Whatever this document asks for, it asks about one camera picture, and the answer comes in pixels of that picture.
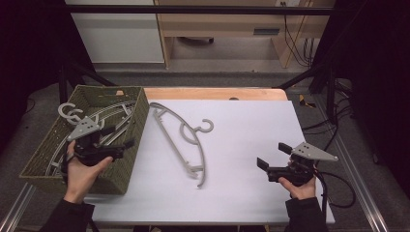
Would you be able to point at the wooden table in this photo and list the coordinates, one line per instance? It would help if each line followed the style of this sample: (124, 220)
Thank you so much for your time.
(193, 94)

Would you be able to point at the person's right hand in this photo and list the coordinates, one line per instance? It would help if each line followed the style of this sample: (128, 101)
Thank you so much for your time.
(301, 192)

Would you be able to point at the white cabinet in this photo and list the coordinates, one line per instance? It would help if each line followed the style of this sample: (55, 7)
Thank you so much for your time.
(119, 38)

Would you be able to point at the black horizontal bar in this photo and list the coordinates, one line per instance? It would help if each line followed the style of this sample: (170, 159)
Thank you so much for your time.
(193, 9)

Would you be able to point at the yellow and black tool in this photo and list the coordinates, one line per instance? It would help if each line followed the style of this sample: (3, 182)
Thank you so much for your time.
(303, 100)

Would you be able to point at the light wooden desk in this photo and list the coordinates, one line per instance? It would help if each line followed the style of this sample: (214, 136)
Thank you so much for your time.
(225, 24)

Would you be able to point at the person's left hand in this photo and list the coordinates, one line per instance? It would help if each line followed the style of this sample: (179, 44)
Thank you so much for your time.
(80, 180)

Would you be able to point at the black stand leg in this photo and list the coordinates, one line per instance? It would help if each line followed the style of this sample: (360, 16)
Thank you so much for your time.
(63, 87)
(330, 93)

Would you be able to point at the white board mat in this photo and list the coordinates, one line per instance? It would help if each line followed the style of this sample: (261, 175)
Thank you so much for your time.
(241, 122)

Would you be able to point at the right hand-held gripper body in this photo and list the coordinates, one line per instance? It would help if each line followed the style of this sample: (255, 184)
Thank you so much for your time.
(307, 151)

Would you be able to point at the green woven basket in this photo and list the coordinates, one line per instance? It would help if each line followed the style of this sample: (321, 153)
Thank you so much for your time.
(138, 122)

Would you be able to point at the aluminium rail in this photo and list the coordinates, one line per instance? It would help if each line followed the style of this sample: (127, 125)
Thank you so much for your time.
(16, 209)
(364, 193)

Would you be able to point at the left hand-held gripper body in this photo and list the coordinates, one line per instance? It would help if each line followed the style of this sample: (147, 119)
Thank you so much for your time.
(84, 129)

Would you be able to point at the black curtain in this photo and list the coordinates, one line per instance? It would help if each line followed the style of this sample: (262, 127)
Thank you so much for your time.
(29, 64)
(377, 80)

